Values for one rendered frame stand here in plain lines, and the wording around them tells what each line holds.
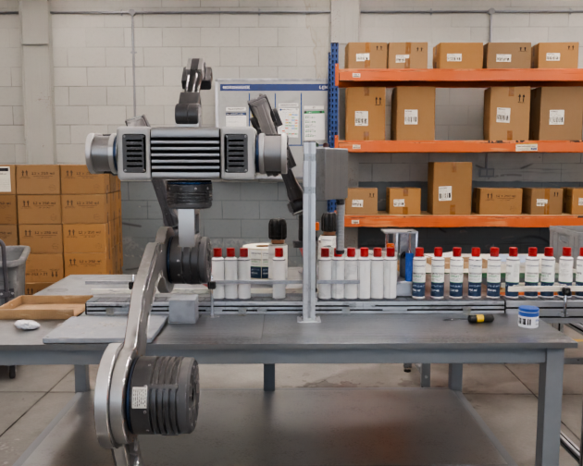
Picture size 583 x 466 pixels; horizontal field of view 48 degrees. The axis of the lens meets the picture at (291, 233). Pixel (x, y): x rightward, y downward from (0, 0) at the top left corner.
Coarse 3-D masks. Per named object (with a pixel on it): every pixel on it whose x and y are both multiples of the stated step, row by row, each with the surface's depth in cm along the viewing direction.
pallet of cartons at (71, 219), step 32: (0, 192) 543; (32, 192) 545; (64, 192) 547; (96, 192) 550; (0, 224) 545; (32, 224) 550; (64, 224) 550; (96, 224) 552; (32, 256) 551; (64, 256) 553; (96, 256) 555; (32, 288) 553
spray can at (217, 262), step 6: (216, 252) 256; (216, 258) 256; (222, 258) 257; (216, 264) 256; (222, 264) 257; (216, 270) 256; (222, 270) 257; (216, 276) 256; (222, 276) 257; (216, 288) 257; (222, 288) 258; (216, 294) 257; (222, 294) 258
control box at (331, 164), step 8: (320, 152) 236; (328, 152) 237; (336, 152) 242; (344, 152) 247; (320, 160) 237; (328, 160) 237; (336, 160) 242; (344, 160) 247; (320, 168) 237; (328, 168) 237; (336, 168) 242; (344, 168) 247; (320, 176) 237; (328, 176) 238; (336, 176) 243; (344, 176) 248; (320, 184) 238; (328, 184) 238; (336, 184) 243; (344, 184) 248; (320, 192) 238; (328, 192) 238; (336, 192) 243; (344, 192) 249
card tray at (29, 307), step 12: (12, 300) 261; (24, 300) 271; (36, 300) 271; (48, 300) 271; (60, 300) 271; (72, 300) 271; (84, 300) 271; (0, 312) 246; (12, 312) 246; (24, 312) 246; (36, 312) 246; (48, 312) 246; (60, 312) 246; (72, 312) 246
